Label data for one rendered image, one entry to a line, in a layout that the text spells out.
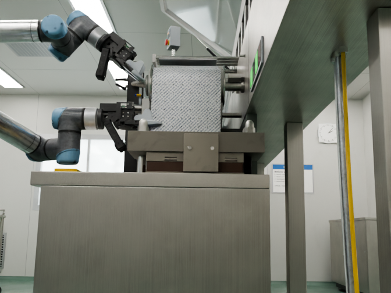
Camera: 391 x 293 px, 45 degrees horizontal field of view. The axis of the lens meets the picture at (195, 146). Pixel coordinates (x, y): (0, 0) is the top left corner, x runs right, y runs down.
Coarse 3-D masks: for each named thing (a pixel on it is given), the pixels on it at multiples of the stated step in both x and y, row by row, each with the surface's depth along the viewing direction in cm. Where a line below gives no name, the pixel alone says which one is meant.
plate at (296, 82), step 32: (256, 0) 134; (288, 0) 84; (320, 0) 82; (352, 0) 82; (384, 0) 82; (256, 32) 133; (288, 32) 96; (320, 32) 95; (352, 32) 95; (288, 64) 114; (320, 64) 113; (352, 64) 113; (256, 96) 141; (288, 96) 140; (320, 96) 140
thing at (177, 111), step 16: (160, 96) 161; (176, 96) 161; (192, 96) 161; (208, 96) 161; (160, 112) 160; (176, 112) 160; (192, 112) 160; (208, 112) 160; (160, 128) 159; (176, 128) 159; (192, 128) 159; (208, 128) 159
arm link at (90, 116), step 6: (90, 108) 159; (96, 108) 159; (84, 114) 157; (90, 114) 157; (96, 114) 158; (84, 120) 157; (90, 120) 157; (96, 120) 157; (84, 126) 158; (90, 126) 158; (96, 126) 158
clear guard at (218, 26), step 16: (176, 0) 244; (192, 0) 231; (208, 0) 218; (224, 0) 207; (240, 0) 197; (176, 16) 265; (192, 16) 248; (208, 16) 234; (224, 16) 221; (208, 32) 252; (224, 32) 237; (224, 48) 256
